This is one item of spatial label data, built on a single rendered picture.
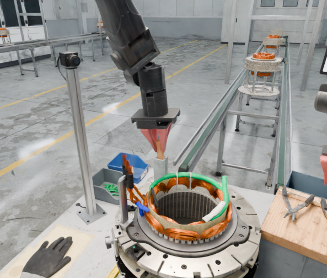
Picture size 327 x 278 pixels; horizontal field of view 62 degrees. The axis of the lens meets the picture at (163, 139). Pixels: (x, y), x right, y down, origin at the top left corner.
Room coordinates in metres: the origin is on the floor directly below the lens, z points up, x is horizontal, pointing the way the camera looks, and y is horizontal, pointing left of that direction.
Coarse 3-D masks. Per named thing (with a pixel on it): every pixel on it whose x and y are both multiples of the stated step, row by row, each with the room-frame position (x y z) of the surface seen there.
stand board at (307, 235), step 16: (272, 208) 0.53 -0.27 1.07; (304, 208) 0.53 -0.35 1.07; (320, 208) 0.53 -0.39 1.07; (272, 224) 0.48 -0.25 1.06; (288, 224) 0.48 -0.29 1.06; (304, 224) 0.48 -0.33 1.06; (320, 224) 0.48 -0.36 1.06; (272, 240) 0.45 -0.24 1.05; (288, 240) 0.43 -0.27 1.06; (304, 240) 0.43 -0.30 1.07; (320, 240) 0.43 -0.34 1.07; (320, 256) 0.40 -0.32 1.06
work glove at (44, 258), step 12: (60, 240) 0.69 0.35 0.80; (72, 240) 0.70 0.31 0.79; (36, 252) 0.64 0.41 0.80; (48, 252) 0.64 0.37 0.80; (60, 252) 0.64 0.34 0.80; (36, 264) 0.59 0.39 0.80; (48, 264) 0.59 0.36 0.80; (60, 264) 0.60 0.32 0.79; (24, 276) 0.56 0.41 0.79; (36, 276) 0.55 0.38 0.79; (48, 276) 0.56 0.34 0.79
